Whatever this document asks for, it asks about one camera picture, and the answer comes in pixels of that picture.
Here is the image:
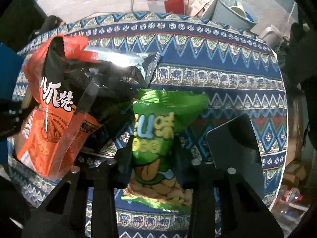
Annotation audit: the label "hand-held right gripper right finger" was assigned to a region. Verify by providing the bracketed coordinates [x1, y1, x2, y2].
[173, 138, 283, 238]

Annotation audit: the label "stacked brown cardboard boxes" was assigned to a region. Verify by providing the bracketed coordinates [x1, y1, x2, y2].
[281, 157, 311, 187]

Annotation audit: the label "orange black snack bag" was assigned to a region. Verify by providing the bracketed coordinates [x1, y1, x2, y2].
[13, 35, 135, 180]

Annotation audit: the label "silver black foil snack packet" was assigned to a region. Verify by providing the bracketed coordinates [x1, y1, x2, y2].
[84, 45, 162, 88]

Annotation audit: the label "light blue waste bin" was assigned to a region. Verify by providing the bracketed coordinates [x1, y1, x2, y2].
[201, 0, 259, 34]

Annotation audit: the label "patterned blue tablecloth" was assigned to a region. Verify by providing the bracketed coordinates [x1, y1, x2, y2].
[7, 11, 290, 238]

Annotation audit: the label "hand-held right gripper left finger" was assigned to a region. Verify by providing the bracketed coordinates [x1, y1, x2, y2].
[23, 148, 135, 238]

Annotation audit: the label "blue cardboard box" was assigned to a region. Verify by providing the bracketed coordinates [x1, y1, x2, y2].
[0, 42, 26, 105]

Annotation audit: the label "white plastic jug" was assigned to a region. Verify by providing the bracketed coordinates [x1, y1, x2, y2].
[260, 24, 283, 48]

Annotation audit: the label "green snack bag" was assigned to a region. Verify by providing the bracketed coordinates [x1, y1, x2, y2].
[121, 88, 209, 212]

